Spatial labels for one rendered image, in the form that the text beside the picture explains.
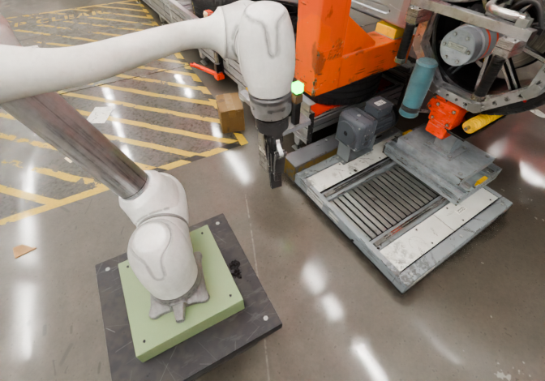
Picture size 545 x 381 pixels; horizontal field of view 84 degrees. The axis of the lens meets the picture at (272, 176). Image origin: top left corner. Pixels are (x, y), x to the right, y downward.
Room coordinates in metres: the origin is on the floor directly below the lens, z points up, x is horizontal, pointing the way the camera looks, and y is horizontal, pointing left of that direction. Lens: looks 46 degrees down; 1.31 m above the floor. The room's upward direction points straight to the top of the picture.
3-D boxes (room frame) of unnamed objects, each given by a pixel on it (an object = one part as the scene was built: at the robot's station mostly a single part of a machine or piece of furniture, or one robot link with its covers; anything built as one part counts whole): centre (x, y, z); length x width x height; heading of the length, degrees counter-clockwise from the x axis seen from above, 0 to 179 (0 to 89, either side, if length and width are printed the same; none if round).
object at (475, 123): (1.15, -0.96, 0.51); 0.29 x 0.06 x 0.06; 123
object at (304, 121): (1.36, 0.00, 0.44); 0.43 x 0.17 x 0.03; 33
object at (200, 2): (3.23, 0.44, 0.39); 0.66 x 0.66 x 0.24
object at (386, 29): (1.70, -0.65, 0.71); 0.14 x 0.14 x 0.05; 33
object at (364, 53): (1.60, -0.50, 0.69); 0.52 x 0.17 x 0.35; 123
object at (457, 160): (1.29, -0.95, 0.32); 0.40 x 0.30 x 0.28; 33
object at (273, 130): (0.57, 0.00, 0.89); 0.08 x 0.07 x 0.09; 18
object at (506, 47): (0.94, -0.73, 0.93); 0.09 x 0.05 x 0.05; 123
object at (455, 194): (1.29, -0.95, 0.13); 0.50 x 0.36 x 0.10; 33
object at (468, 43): (1.16, -0.75, 0.85); 0.21 x 0.14 x 0.14; 123
